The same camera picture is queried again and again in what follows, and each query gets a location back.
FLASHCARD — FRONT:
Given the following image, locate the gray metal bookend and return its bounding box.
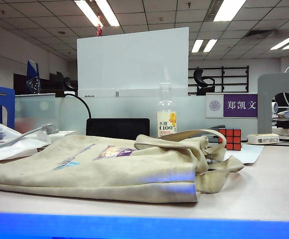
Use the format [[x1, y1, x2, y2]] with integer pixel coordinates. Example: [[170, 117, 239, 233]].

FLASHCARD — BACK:
[[257, 72, 289, 145]]

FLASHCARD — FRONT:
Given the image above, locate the clear plastic drink bottle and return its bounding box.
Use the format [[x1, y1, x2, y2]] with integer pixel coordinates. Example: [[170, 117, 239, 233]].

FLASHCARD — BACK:
[[156, 82, 177, 138]]

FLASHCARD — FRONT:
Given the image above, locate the gray stapler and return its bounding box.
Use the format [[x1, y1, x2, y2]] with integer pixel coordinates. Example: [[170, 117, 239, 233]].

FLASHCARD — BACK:
[[203, 124, 226, 144]]

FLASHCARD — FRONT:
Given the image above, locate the white board panel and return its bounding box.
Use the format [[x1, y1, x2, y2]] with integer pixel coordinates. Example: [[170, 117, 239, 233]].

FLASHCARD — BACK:
[[76, 26, 190, 98]]

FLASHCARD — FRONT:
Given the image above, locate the white paper sheet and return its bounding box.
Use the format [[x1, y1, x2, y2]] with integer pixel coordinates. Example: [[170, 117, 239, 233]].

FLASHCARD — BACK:
[[223, 143, 266, 165]]

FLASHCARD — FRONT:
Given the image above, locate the black flat screen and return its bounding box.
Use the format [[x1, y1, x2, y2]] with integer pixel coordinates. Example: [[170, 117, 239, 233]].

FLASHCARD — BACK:
[[86, 118, 151, 141]]

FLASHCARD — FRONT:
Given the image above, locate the black office chair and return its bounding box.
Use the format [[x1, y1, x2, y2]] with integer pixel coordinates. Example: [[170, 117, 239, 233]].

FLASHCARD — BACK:
[[193, 69, 216, 96]]

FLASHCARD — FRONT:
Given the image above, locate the black shelf rack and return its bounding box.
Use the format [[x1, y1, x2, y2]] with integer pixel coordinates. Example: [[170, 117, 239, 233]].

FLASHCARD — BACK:
[[188, 66, 249, 96]]

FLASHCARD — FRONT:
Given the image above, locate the red-faced Rubik's cube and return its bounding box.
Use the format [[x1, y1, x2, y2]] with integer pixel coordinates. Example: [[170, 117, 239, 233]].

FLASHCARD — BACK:
[[218, 128, 242, 151]]

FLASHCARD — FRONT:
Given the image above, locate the blue metal bookend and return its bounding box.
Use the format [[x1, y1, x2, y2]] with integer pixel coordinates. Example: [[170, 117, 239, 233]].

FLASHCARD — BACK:
[[0, 84, 15, 129]]

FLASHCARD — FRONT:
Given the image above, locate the white cable with plug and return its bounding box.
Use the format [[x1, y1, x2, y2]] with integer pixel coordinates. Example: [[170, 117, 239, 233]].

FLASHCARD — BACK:
[[0, 123, 60, 151]]

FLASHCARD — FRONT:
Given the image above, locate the purple and white name sign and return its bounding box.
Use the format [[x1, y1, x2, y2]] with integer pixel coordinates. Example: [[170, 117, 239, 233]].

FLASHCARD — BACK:
[[205, 93, 259, 119]]

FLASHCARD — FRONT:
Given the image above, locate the blue triangular trophy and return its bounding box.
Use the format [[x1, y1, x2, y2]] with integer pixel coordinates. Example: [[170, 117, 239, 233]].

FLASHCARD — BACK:
[[26, 59, 41, 95]]

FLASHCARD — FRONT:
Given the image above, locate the white power adapter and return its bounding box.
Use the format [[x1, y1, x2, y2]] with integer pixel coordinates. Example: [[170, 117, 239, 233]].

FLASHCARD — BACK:
[[247, 133, 280, 145]]

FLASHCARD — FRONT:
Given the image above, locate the black curved cable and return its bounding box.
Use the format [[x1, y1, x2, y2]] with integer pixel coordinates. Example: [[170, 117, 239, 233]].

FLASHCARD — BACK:
[[64, 93, 92, 120]]

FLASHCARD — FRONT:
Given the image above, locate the beige canvas tote bag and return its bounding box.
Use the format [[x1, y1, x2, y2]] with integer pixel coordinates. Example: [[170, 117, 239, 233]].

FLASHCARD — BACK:
[[0, 129, 246, 204]]

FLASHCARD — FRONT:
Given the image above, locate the red hanging ornament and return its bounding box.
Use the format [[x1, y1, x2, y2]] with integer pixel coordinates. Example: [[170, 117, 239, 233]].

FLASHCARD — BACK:
[[96, 16, 103, 37]]

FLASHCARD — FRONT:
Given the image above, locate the frosted glass desk partition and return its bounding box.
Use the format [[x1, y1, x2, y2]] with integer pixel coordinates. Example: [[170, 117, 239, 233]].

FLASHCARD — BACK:
[[14, 93, 258, 137]]

